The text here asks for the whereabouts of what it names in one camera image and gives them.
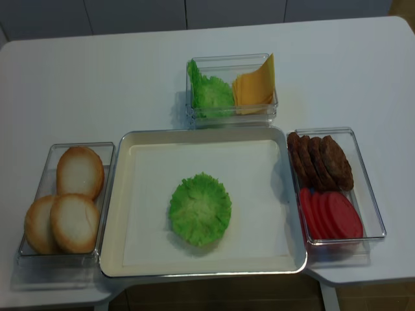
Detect green lettuce leaf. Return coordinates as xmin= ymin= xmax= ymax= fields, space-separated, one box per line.
xmin=168 ymin=172 xmax=232 ymax=247

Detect remaining green lettuce leaves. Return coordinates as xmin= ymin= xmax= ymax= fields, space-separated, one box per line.
xmin=187 ymin=60 xmax=234 ymax=119

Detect clear lettuce and cheese container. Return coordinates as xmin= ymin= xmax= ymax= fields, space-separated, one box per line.
xmin=185 ymin=53 xmax=278 ymax=128

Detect stacked yellow cheese slices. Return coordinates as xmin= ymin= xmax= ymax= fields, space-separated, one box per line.
xmin=232 ymin=73 xmax=275 ymax=115

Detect upright yellow cheese slice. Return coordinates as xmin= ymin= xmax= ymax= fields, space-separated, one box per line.
xmin=256 ymin=53 xmax=275 ymax=95

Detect white metal tray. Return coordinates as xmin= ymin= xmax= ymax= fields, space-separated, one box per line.
xmin=100 ymin=126 xmax=307 ymax=277

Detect white paper tray liner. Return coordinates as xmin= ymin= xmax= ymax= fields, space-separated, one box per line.
xmin=123 ymin=140 xmax=299 ymax=274

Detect leftmost brown meat patty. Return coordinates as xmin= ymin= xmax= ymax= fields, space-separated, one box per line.
xmin=287 ymin=132 xmax=313 ymax=188

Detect leftmost red tomato slice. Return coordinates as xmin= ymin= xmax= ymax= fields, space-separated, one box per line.
xmin=300 ymin=188 xmax=320 ymax=240

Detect upper bun slice in container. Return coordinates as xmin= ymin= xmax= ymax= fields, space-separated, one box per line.
xmin=56 ymin=146 xmax=104 ymax=200

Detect bun slice in container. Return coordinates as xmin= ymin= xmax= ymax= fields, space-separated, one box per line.
xmin=24 ymin=195 xmax=60 ymax=255
xmin=50 ymin=194 xmax=100 ymax=253
xmin=56 ymin=146 xmax=104 ymax=200

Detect clear patty and tomato container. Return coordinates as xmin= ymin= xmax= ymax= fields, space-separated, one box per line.
xmin=287 ymin=128 xmax=386 ymax=255

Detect front bun slice in container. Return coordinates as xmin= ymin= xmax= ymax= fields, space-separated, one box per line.
xmin=50 ymin=194 xmax=100 ymax=253

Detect clear bun container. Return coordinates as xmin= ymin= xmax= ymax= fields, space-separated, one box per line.
xmin=17 ymin=141 xmax=115 ymax=268

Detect left bun slice in container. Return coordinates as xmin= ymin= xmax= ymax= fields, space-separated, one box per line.
xmin=24 ymin=195 xmax=60 ymax=255

